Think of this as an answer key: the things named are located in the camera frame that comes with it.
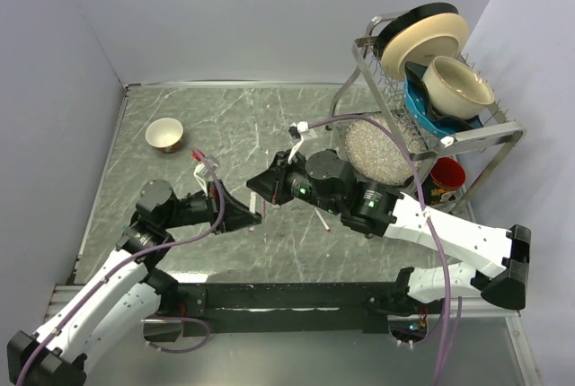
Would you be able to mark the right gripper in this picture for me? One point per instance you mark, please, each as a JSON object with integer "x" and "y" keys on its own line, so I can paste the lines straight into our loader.
{"x": 271, "y": 185}

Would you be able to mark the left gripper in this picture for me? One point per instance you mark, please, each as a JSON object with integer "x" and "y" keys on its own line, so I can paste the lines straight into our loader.
{"x": 234, "y": 214}

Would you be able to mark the pink thin pen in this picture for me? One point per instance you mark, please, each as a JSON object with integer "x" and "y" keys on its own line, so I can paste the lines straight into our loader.
{"x": 264, "y": 219}

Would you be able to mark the white marker pen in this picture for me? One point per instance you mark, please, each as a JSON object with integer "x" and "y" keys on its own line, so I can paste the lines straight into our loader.
{"x": 326, "y": 227}
{"x": 253, "y": 202}

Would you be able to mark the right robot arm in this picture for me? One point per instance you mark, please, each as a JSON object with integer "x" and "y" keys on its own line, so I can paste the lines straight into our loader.
{"x": 492, "y": 263}

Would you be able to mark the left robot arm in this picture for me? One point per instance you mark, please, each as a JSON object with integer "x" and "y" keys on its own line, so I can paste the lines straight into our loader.
{"x": 128, "y": 287}

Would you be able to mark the speckled glass plate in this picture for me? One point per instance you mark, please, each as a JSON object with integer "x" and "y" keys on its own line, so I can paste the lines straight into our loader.
{"x": 375, "y": 156}

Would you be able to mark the small white bowl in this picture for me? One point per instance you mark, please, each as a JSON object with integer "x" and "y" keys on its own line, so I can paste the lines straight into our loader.
{"x": 165, "y": 135}

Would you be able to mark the black base bar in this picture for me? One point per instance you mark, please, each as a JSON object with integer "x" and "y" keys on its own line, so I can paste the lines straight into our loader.
{"x": 294, "y": 307}

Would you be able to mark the blue dotted bowl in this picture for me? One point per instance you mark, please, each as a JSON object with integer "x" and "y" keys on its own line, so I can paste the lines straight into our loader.
{"x": 417, "y": 102}

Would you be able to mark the red black mug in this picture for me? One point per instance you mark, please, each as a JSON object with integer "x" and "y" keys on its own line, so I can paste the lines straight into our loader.
{"x": 443, "y": 180}

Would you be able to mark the metal dish rack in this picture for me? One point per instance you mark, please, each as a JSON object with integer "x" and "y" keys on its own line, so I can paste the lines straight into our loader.
{"x": 496, "y": 130}

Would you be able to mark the cream ceramic bowl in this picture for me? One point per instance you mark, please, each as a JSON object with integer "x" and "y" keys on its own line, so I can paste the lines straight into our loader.
{"x": 455, "y": 89}

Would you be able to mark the large cream plate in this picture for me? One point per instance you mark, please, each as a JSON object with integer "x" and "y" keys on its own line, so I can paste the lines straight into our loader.
{"x": 440, "y": 35}

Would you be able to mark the black plate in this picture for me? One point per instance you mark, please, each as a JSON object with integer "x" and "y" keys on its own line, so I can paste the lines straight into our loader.
{"x": 406, "y": 20}

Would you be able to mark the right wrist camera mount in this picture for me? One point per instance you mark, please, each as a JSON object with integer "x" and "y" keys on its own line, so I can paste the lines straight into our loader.
{"x": 304, "y": 138}

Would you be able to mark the aluminium frame rail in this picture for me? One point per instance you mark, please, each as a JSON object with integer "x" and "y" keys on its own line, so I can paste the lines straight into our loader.
{"x": 476, "y": 307}

